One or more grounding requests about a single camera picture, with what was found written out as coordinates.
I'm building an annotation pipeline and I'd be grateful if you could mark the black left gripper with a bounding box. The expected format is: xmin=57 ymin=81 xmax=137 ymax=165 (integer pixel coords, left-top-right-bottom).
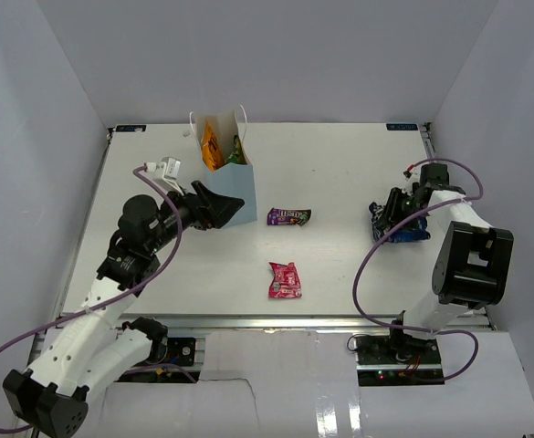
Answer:
xmin=147 ymin=181 xmax=245 ymax=253

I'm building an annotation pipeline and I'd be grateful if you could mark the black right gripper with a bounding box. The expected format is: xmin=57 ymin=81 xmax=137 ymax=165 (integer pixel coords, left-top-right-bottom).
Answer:
xmin=377 ymin=188 xmax=429 ymax=233

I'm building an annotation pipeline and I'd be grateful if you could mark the blue snack bag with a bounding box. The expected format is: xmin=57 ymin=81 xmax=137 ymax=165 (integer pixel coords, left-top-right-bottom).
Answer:
xmin=368 ymin=202 xmax=431 ymax=244

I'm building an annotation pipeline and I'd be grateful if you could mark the orange Kettle chips bag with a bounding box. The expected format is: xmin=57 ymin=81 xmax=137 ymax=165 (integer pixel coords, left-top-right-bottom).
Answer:
xmin=201 ymin=121 xmax=225 ymax=172

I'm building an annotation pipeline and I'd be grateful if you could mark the green yellow Fox's candy bag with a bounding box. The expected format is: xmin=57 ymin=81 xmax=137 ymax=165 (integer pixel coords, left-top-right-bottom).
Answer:
xmin=225 ymin=135 xmax=246 ymax=165

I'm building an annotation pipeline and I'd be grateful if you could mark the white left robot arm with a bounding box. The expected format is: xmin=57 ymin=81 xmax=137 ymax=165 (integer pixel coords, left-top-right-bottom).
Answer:
xmin=3 ymin=181 xmax=245 ymax=437

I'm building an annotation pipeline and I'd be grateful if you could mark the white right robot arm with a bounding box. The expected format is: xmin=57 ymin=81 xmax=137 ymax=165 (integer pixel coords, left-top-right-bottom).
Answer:
xmin=369 ymin=159 xmax=514 ymax=364

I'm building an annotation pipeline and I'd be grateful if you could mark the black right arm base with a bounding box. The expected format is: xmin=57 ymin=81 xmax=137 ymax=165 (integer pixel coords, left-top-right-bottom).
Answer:
xmin=346 ymin=334 xmax=445 ymax=388

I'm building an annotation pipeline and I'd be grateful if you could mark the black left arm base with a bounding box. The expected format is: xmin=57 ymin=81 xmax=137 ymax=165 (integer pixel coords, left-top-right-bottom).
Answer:
xmin=119 ymin=338 xmax=200 ymax=384

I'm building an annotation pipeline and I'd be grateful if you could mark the light blue paper bag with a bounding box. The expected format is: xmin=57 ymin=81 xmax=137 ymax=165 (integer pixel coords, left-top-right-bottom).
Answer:
xmin=189 ymin=106 xmax=257 ymax=226

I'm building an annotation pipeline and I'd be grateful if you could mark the purple Skittles packet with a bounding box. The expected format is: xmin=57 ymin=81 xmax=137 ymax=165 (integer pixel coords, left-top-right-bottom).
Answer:
xmin=267 ymin=208 xmax=312 ymax=226

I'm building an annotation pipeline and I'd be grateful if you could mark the blue label right corner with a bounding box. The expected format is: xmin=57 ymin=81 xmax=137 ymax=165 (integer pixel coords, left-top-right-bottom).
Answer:
xmin=385 ymin=123 xmax=419 ymax=131

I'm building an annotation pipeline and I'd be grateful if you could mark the blue label corner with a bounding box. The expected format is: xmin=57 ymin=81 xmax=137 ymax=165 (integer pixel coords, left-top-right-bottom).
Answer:
xmin=385 ymin=123 xmax=419 ymax=131
xmin=114 ymin=124 xmax=147 ymax=133

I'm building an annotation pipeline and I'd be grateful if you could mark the red pink candy packet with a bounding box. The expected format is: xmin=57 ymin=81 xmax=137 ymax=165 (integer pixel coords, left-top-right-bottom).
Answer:
xmin=268 ymin=262 xmax=302 ymax=299

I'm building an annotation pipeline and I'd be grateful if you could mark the blue label left corner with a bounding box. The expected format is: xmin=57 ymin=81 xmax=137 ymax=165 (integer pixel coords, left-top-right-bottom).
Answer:
xmin=114 ymin=124 xmax=147 ymax=133

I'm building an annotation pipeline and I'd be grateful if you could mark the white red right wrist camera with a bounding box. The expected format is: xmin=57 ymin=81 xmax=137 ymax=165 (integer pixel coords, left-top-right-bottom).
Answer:
xmin=403 ymin=165 xmax=422 ymax=182

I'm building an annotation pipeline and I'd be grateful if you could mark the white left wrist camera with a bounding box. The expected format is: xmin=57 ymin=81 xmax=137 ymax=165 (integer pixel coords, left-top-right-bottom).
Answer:
xmin=144 ymin=156 xmax=187 ymax=195

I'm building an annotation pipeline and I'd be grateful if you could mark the aluminium front frame rail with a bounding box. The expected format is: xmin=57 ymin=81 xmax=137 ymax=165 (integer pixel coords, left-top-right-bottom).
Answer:
xmin=54 ymin=312 xmax=496 ymax=334

